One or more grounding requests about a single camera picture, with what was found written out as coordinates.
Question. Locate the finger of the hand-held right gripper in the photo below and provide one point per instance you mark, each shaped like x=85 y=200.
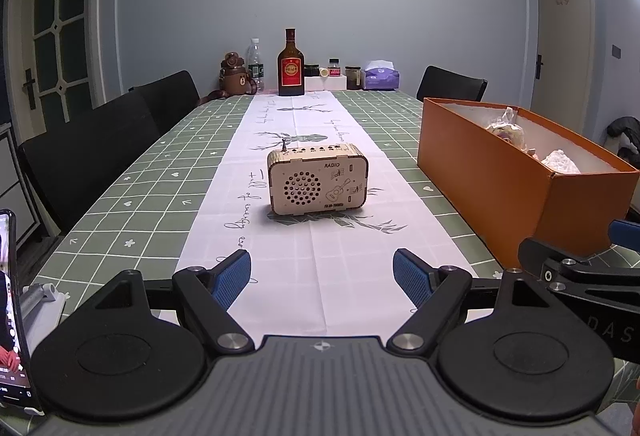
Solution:
x=625 y=233
x=590 y=273

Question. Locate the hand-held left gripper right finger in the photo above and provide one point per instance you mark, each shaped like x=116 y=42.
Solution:
x=410 y=276

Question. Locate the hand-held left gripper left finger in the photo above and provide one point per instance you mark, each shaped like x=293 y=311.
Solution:
x=232 y=278

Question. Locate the orange cardboard box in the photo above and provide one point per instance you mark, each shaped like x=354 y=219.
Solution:
x=480 y=176

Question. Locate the pink crochet pouch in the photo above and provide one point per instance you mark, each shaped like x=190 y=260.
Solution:
x=512 y=138

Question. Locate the white printed table runner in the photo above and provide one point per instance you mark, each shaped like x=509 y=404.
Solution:
x=325 y=266

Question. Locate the wooden radio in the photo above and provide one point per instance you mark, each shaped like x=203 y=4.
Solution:
x=315 y=183

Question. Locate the black chair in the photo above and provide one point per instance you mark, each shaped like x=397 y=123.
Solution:
x=167 y=101
x=450 y=83
x=85 y=161

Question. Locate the grey phone stand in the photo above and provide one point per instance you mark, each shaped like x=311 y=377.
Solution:
x=42 y=306

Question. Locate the purple tissue box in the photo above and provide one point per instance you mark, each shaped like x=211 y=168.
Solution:
x=382 y=78

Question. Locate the brown bear bottle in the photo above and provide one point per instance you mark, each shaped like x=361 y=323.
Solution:
x=235 y=77

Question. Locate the plain cream door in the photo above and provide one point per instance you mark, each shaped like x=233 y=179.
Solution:
x=562 y=41

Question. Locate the dark glass jar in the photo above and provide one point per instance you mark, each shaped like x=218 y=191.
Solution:
x=353 y=78

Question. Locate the white flat box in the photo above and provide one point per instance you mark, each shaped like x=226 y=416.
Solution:
x=325 y=84

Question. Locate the clear water bottle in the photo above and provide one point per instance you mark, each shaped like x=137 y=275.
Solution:
x=255 y=66

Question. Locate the brown liquor bottle red label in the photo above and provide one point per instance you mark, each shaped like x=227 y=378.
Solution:
x=291 y=71

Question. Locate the small red-labelled jar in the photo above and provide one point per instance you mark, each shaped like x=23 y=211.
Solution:
x=334 y=68

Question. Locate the black-lidded jar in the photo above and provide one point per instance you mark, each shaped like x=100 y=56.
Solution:
x=311 y=70

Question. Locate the smartphone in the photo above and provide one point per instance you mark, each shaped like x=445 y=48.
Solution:
x=12 y=316

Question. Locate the glass panel door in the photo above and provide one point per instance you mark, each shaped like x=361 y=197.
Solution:
x=60 y=16

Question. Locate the wall light switch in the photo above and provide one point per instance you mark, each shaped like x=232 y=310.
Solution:
x=617 y=51

